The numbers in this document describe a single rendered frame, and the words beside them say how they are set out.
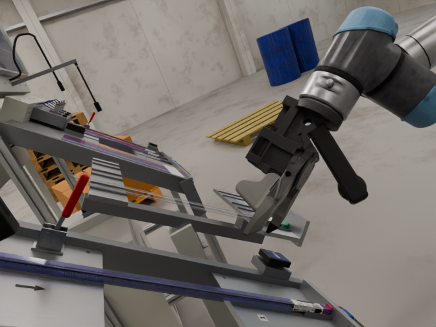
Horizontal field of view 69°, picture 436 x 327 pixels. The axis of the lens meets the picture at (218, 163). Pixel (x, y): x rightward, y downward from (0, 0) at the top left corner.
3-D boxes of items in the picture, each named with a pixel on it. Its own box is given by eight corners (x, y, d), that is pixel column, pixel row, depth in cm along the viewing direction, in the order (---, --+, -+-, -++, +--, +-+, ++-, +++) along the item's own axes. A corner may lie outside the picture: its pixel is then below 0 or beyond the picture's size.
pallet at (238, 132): (277, 107, 493) (274, 100, 489) (316, 108, 414) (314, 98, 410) (207, 143, 453) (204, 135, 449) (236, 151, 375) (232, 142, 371)
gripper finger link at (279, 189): (261, 207, 42) (293, 168, 47) (273, 215, 42) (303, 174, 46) (266, 186, 39) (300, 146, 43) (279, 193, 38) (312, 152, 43)
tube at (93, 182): (284, 227, 80) (286, 222, 80) (287, 229, 79) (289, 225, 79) (70, 179, 61) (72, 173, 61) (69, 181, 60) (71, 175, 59)
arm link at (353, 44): (418, 28, 43) (368, -9, 42) (376, 98, 43) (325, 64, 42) (383, 45, 51) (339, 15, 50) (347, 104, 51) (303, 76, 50)
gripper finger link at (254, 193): (214, 215, 41) (254, 171, 46) (253, 241, 39) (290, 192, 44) (215, 201, 39) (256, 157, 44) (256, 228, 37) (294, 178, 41)
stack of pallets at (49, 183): (52, 184, 583) (21, 134, 550) (104, 159, 616) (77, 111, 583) (51, 205, 457) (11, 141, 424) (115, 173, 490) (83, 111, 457)
